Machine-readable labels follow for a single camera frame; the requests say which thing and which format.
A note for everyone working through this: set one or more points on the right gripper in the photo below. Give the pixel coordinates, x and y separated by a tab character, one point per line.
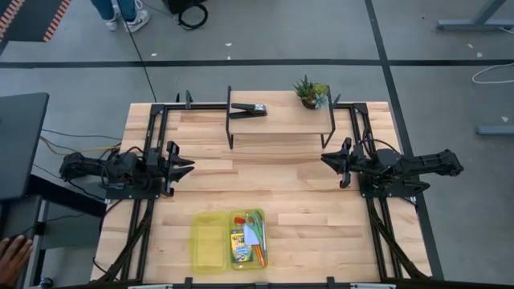
359	164

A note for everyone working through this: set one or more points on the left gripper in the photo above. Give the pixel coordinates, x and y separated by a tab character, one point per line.
160	168

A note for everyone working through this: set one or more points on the red eraser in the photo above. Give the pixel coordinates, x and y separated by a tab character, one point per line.
240	221

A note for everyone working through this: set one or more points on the yellow translucent pencil box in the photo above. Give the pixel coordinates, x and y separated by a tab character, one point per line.
209	245

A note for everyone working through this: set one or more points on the green scissors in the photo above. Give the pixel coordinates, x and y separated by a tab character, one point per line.
254	221

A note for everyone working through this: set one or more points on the blue sticky note pad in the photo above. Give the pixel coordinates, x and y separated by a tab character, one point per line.
251	237

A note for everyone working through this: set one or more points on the yellow green crayon box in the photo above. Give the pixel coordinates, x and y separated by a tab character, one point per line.
239	253

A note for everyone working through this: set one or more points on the purple pen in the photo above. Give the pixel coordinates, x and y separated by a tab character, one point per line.
263	237

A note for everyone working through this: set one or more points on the orange pencil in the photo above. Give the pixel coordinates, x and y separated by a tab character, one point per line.
262	257
258	252

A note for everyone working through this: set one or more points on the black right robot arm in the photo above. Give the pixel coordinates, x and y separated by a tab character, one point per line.
421	162

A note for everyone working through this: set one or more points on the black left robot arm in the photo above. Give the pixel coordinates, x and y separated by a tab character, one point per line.
92	166

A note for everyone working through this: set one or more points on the potted succulent plant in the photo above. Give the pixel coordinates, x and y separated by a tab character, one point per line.
311	94

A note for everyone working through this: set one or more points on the wooden shelf riser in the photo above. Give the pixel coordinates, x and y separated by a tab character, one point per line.
281	116

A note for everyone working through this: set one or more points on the black desk panel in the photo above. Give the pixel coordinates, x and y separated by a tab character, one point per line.
20	148

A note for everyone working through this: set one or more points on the grey desk leg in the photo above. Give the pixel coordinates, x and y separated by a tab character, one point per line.
496	130
474	24

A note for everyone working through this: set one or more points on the black floor box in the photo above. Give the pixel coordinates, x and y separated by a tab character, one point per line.
176	5

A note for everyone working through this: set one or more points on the grey computer desk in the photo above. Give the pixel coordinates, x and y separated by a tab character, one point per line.
38	261

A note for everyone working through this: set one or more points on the person's hand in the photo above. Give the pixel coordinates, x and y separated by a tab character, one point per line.
14	261

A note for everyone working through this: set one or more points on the orange striped floor mat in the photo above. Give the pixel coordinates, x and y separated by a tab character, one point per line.
28	20

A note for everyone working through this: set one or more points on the black metal table frame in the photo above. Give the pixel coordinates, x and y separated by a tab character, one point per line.
158	128

